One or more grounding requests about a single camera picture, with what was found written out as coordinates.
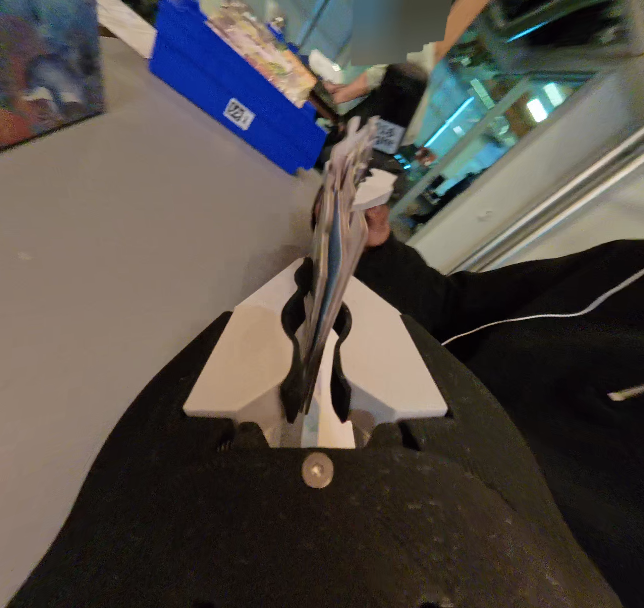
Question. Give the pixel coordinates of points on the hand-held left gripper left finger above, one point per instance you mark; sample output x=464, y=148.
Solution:
x=241, y=366

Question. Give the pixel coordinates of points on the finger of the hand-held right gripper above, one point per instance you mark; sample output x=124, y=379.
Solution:
x=377, y=190

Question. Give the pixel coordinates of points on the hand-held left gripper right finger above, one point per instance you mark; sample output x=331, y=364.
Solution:
x=392, y=366

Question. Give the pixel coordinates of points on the person's right forearm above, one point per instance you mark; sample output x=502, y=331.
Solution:
x=412, y=286

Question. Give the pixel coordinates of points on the person's right hand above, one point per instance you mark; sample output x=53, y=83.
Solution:
x=378, y=225

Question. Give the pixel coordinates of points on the white low cabinet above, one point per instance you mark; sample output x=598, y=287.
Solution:
x=503, y=200

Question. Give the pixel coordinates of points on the person in black jacket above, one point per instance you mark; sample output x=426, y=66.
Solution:
x=553, y=417

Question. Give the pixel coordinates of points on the blue plastic bin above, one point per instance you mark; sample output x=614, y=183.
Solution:
x=201, y=75

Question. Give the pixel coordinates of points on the illustrated puzzle box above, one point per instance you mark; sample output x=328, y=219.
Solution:
x=45, y=54

